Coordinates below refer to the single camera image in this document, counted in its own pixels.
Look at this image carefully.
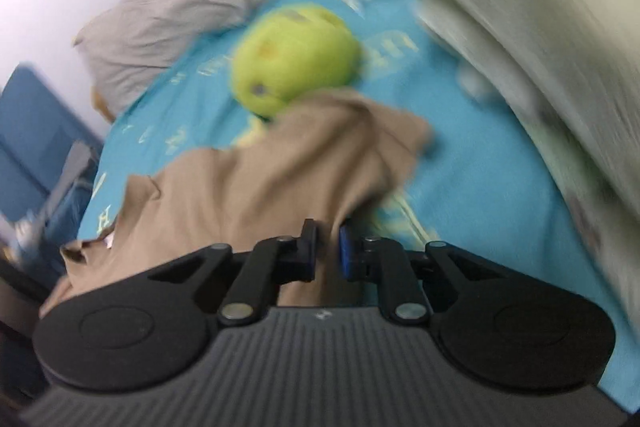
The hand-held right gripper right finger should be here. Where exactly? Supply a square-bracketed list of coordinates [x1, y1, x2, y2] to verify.
[339, 222, 507, 326]

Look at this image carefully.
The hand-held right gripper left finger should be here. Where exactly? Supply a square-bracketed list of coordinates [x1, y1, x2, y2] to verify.
[146, 219, 319, 328]

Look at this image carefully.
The tan shirt with white print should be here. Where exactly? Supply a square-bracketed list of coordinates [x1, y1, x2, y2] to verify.
[40, 88, 435, 319]

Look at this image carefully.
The teal printed bed sheet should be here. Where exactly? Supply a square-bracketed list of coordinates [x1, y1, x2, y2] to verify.
[78, 0, 640, 414]

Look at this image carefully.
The green plush toy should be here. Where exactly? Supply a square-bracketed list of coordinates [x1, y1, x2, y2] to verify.
[231, 5, 361, 118]

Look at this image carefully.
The grey pillow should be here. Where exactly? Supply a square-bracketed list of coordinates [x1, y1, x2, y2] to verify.
[73, 0, 293, 116]

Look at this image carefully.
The blue furniture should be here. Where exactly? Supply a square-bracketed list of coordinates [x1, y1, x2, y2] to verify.
[0, 63, 105, 268]

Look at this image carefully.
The pale green blanket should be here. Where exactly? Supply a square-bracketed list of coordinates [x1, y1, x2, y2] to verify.
[345, 0, 640, 298]

